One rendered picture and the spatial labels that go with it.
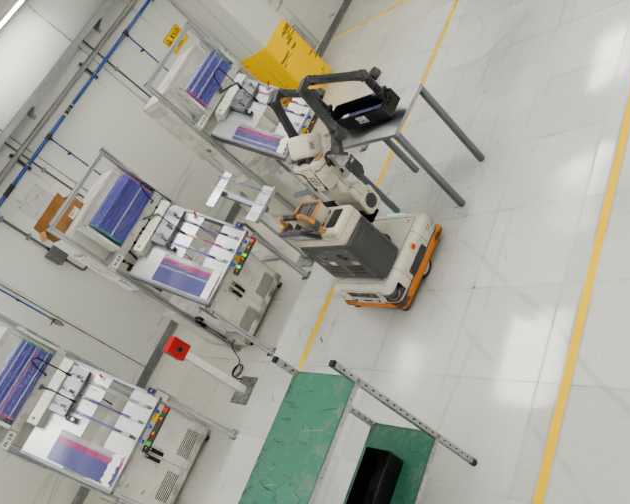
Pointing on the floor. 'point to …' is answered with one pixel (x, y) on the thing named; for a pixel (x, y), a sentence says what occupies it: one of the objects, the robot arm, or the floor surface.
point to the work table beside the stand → (383, 131)
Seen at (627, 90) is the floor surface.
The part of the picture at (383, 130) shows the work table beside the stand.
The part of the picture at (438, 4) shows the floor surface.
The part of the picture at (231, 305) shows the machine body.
